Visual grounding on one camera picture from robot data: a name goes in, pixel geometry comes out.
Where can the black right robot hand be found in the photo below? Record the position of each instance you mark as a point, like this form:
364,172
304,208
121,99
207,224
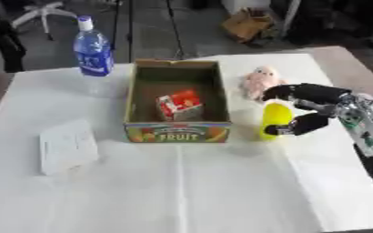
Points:
307,92

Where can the yellow cylinder cup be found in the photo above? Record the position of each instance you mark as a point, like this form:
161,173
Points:
276,116

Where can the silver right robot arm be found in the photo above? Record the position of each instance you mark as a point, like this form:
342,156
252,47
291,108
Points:
364,124

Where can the cardboard box with printed front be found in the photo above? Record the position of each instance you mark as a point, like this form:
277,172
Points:
177,100

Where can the white flat box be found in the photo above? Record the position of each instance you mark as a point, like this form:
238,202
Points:
67,146

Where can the pink soft toy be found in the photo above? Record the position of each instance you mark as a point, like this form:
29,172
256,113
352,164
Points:
261,80

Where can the red and white carton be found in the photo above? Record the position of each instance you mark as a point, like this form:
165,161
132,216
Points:
180,104

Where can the black tripod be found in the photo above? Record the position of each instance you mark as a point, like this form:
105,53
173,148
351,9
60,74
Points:
142,27

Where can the blue water bottle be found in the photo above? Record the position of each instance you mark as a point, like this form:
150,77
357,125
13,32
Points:
93,54

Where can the white chair base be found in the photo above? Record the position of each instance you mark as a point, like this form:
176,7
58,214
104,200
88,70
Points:
42,12

